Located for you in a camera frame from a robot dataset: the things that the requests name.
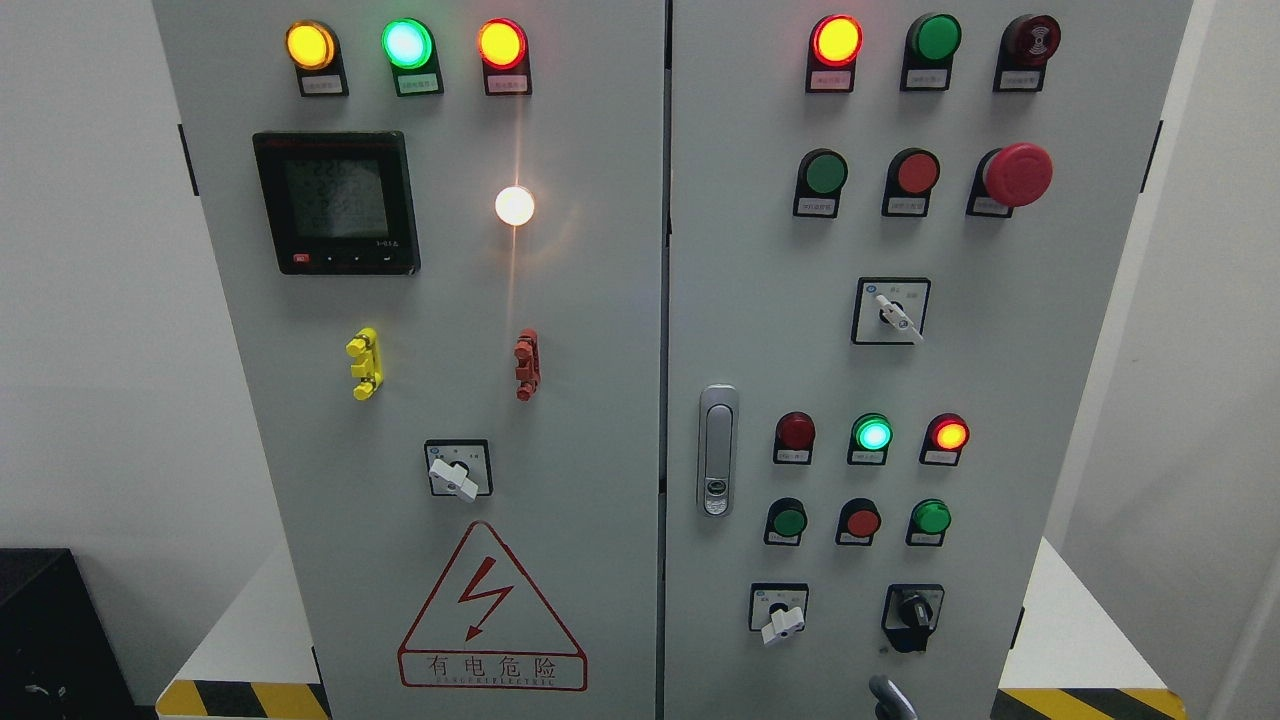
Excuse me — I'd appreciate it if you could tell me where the red lit lamp top right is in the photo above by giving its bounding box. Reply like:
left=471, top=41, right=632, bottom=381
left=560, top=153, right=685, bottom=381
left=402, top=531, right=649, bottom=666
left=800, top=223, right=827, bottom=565
left=805, top=14, right=863, bottom=94

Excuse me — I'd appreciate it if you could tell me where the yellow terminal connector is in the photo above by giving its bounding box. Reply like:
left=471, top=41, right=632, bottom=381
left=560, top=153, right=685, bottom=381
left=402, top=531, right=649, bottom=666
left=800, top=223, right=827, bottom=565
left=346, top=327, right=384, bottom=401

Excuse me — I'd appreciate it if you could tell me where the black box bottom left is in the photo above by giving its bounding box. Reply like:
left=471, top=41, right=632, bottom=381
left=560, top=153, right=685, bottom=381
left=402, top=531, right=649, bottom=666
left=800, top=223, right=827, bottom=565
left=1, top=548, right=138, bottom=719

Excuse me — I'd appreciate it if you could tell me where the red emergency stop button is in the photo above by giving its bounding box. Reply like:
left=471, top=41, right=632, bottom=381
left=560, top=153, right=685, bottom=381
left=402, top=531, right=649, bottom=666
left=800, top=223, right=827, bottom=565
left=966, top=142, right=1053, bottom=219

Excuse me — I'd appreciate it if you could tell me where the lower red push button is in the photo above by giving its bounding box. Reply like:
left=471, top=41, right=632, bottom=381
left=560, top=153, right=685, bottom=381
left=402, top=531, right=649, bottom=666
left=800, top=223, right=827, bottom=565
left=835, top=497, right=882, bottom=547

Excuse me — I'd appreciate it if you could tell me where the white lit indicator lamp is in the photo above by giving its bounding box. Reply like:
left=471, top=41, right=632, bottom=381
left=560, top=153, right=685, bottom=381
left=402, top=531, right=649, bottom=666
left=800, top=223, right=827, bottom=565
left=494, top=184, right=536, bottom=228

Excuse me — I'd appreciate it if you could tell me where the green indicator lamp top left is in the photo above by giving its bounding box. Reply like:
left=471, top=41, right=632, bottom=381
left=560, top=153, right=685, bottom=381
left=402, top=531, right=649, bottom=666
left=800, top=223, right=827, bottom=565
left=381, top=17, right=444, bottom=97

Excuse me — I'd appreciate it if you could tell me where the grey cabinet door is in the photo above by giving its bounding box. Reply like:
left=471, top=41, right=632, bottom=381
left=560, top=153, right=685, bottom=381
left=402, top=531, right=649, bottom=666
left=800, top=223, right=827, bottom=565
left=154, top=1, right=666, bottom=719
left=663, top=1, right=1192, bottom=719

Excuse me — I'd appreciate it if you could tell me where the red lit indicator lamp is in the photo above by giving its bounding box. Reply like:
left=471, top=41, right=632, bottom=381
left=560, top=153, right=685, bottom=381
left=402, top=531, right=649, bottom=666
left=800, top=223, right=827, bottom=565
left=919, top=413, right=970, bottom=468

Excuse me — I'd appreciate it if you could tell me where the right grey cabinet door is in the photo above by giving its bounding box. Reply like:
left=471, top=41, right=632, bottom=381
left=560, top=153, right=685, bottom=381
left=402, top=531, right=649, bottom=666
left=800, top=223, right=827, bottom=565
left=663, top=1, right=1192, bottom=719

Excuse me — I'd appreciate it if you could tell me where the dark red indicator lamp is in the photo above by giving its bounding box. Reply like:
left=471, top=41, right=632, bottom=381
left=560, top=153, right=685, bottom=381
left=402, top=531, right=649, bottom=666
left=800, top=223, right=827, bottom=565
left=772, top=411, right=817, bottom=465

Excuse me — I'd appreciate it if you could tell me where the lower right green button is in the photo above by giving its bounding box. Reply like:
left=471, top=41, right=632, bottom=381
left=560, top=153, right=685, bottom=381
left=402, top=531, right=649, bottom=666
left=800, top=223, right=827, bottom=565
left=905, top=498, right=954, bottom=547

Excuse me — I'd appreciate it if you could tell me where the green lamp top right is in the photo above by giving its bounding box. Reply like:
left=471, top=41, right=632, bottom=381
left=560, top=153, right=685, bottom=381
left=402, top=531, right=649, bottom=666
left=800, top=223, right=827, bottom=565
left=900, top=13, right=963, bottom=92

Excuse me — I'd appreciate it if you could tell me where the lower white rotary switch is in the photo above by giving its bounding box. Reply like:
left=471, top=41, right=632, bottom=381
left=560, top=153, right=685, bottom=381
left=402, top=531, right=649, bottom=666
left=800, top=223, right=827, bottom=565
left=748, top=582, right=809, bottom=647

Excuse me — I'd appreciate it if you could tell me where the red black buzzer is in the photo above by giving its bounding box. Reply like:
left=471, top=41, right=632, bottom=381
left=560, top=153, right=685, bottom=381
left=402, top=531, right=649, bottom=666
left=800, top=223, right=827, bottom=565
left=993, top=14, right=1062, bottom=94

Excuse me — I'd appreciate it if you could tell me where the lower left green button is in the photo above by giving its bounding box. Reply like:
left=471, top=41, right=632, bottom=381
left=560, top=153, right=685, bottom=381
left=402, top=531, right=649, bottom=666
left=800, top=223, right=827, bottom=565
left=763, top=497, right=808, bottom=546

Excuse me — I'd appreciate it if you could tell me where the red terminal connector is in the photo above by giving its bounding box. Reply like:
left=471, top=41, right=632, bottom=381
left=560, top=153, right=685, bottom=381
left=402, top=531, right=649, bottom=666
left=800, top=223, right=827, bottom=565
left=513, top=327, right=541, bottom=402

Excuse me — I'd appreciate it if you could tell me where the black rotary selector switch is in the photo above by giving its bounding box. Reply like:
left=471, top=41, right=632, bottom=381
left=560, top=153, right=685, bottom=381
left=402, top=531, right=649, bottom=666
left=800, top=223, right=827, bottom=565
left=881, top=584, right=945, bottom=653

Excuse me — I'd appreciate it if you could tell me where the red electrical hazard warning sticker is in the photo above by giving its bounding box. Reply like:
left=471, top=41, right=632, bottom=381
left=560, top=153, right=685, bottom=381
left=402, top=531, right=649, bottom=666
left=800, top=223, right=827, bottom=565
left=397, top=521, right=588, bottom=692

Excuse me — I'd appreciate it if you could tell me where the upper right white rotary switch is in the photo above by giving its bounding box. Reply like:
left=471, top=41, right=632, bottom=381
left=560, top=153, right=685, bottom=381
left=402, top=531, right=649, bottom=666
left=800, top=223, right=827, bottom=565
left=851, top=277, right=931, bottom=345

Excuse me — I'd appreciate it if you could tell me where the left door white rotary switch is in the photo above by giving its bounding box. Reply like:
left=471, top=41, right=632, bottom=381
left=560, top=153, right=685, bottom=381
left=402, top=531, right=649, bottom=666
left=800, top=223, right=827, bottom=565
left=424, top=439, right=493, bottom=503

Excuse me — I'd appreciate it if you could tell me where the silver door lock handle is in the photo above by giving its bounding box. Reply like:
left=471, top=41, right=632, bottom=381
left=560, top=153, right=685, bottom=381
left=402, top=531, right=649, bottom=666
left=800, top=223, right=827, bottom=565
left=698, top=384, right=739, bottom=518

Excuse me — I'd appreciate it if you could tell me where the yellow indicator lamp top left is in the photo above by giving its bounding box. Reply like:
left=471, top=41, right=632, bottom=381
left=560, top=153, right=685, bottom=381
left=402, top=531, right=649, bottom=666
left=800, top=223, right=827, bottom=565
left=284, top=19, right=349, bottom=97

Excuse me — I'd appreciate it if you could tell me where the left grey cabinet door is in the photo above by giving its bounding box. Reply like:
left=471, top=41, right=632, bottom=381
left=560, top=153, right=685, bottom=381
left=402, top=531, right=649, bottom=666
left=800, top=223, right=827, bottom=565
left=154, top=1, right=666, bottom=719

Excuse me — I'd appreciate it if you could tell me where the red push button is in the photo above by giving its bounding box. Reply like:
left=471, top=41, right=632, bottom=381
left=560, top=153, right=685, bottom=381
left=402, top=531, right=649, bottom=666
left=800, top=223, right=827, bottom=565
left=835, top=497, right=882, bottom=547
left=881, top=147, right=940, bottom=218

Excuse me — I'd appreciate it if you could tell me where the black digital power meter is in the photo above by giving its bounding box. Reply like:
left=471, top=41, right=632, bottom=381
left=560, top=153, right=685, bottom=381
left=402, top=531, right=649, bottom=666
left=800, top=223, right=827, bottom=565
left=252, top=131, right=421, bottom=275

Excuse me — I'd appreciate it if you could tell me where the red indicator lamp top left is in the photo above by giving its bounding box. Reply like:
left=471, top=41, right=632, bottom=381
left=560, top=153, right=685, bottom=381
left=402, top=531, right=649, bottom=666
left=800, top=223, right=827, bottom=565
left=476, top=17, right=532, bottom=96

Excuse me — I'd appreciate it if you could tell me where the upper red push button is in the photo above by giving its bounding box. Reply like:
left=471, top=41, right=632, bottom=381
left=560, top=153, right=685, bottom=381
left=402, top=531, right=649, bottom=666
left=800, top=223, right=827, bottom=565
left=881, top=147, right=940, bottom=218

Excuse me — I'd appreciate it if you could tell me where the upper green push button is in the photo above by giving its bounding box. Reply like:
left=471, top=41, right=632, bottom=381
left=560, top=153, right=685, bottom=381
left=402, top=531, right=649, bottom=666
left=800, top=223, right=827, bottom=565
left=792, top=149, right=849, bottom=219

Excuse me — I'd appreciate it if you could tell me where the green lit indicator lamp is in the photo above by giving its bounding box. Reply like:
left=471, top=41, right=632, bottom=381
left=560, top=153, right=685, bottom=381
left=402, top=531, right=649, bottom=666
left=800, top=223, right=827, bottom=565
left=846, top=413, right=893, bottom=466

